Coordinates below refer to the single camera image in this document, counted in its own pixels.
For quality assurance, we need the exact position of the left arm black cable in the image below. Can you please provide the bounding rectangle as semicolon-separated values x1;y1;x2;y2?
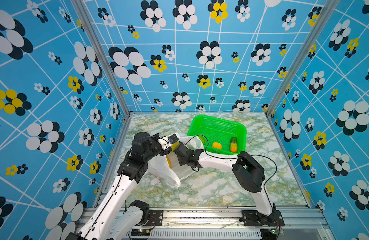
82;136;170;240

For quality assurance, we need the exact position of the left aluminium corner post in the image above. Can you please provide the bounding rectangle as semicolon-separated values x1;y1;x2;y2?
71;0;131;120

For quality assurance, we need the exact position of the small orange yellow fruit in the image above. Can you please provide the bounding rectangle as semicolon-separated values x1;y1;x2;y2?
212;142;222;150

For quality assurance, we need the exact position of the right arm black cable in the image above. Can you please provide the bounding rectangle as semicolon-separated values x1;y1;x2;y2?
183;134;278;208

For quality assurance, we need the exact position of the orange green papaya fruit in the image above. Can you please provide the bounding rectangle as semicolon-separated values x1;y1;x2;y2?
229;137;238;153

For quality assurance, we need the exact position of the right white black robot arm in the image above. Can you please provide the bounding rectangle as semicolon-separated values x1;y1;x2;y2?
174;143;273;216

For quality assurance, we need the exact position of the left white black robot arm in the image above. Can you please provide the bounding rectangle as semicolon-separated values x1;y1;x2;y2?
66;132;178;240

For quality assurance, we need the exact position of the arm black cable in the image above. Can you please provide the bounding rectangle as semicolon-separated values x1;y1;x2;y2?
82;136;170;240
183;134;278;208

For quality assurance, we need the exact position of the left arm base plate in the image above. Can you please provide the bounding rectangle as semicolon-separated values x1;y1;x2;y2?
137;210;164;227

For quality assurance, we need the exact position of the green plastic basket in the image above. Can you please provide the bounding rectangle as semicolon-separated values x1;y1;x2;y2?
187;115;247;155

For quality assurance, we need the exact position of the yellow mango fruit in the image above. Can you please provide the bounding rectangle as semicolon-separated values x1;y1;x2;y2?
171;142;180;150

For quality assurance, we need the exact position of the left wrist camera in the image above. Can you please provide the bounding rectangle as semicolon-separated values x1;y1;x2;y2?
158;134;179;151

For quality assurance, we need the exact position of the aluminium corner post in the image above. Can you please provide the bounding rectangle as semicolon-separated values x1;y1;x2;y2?
71;0;131;120
265;0;340;119

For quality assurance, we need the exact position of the green round fruit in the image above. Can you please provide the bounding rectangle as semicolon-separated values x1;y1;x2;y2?
199;136;207;145

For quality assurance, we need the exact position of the aluminium front rail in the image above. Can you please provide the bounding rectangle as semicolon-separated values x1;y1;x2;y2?
73;206;335;240

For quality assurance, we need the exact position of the white plastic bag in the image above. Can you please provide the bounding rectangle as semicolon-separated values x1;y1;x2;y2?
148;130;203;189

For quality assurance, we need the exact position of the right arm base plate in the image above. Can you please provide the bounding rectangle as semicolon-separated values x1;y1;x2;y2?
240;209;285;227

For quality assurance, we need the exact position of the right aluminium corner post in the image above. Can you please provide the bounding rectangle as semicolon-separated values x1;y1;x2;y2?
265;0;340;119

